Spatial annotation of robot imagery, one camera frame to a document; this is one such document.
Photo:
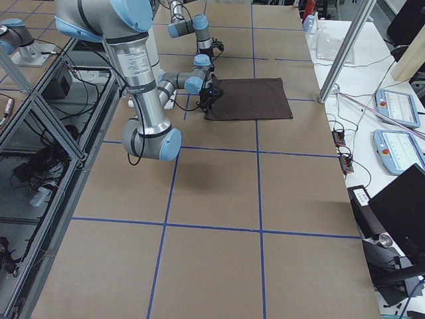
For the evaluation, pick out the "brown t-shirt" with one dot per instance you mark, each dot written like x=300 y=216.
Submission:
x=250 y=99

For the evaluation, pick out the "black power adapter box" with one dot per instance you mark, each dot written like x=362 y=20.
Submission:
x=366 y=220

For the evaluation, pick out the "aluminium frame post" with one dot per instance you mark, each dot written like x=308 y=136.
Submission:
x=353 y=32

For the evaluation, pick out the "clear plastic tray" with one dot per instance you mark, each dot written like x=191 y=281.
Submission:
x=325 y=39

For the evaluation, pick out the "silver metal cup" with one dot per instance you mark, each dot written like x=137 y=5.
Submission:
x=384 y=240

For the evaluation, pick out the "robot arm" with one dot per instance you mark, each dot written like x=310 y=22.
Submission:
x=123 y=28
x=183 y=23

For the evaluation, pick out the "metal rod with white hook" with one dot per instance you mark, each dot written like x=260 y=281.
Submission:
x=383 y=118

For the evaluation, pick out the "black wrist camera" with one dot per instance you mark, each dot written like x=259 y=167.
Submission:
x=217 y=44

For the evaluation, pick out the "black laptop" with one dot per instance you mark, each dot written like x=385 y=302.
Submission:
x=399 y=207

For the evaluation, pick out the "teach pendant near person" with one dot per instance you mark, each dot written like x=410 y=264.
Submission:
x=397 y=106

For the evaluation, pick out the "orange black connector board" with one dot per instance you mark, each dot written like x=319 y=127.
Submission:
x=338 y=138

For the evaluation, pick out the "aluminium table frame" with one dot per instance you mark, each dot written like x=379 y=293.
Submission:
x=53 y=120

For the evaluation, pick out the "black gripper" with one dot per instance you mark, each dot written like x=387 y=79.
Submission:
x=206 y=52
x=206 y=96

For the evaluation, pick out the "red cylinder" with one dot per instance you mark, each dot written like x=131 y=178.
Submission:
x=309 y=7

